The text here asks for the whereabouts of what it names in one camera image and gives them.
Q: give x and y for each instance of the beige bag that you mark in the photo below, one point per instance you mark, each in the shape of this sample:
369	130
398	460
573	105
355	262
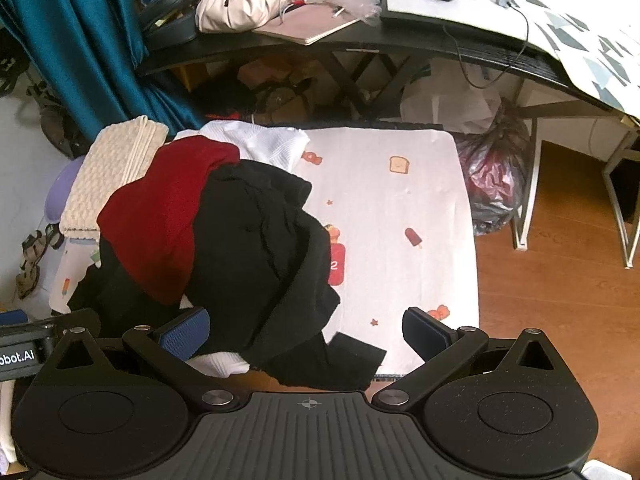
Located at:
240	5

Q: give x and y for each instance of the white cloth with geometric print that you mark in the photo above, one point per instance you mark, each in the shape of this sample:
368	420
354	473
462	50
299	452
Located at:
590	75

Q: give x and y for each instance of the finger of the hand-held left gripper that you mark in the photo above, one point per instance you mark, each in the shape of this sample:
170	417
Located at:
80	319

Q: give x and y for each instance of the purple stool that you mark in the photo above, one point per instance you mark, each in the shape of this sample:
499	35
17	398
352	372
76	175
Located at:
57	195

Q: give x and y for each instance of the red garment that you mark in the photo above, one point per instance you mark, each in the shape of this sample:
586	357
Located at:
150	220

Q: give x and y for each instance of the dark plastic bag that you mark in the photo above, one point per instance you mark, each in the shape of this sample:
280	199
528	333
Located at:
492	180

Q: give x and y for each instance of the black desk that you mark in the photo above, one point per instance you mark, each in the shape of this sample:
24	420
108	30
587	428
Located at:
360	40

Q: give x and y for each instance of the clear plastic bag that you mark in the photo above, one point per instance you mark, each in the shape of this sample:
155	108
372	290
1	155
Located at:
360	5

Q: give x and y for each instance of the pair of sandals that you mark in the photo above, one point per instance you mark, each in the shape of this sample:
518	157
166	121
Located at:
32	260

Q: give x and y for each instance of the white metal table frame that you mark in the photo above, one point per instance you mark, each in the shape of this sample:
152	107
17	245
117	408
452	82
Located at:
530	185

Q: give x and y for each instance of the white printed tablecloth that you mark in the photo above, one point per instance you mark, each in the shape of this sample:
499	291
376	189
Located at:
400	210

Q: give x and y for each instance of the cardboard box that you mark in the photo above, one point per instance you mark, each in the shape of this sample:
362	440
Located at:
270	85

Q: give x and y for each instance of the pink notebook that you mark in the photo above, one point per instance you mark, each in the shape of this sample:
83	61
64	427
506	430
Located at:
310	22

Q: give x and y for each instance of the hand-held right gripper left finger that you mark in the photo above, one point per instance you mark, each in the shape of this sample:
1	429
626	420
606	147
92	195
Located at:
185	334

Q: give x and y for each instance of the black garment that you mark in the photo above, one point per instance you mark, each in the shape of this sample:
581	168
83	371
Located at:
260	260

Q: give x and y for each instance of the cream knit folded cloth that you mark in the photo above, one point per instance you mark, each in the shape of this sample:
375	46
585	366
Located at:
105	170

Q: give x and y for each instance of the white waffle garment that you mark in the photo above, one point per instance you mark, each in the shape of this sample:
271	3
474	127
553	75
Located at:
265	145

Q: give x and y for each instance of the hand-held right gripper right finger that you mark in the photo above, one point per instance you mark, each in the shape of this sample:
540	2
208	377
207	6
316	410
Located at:
424	335

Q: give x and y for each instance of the teal curtain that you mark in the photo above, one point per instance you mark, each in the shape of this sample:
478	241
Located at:
75	35

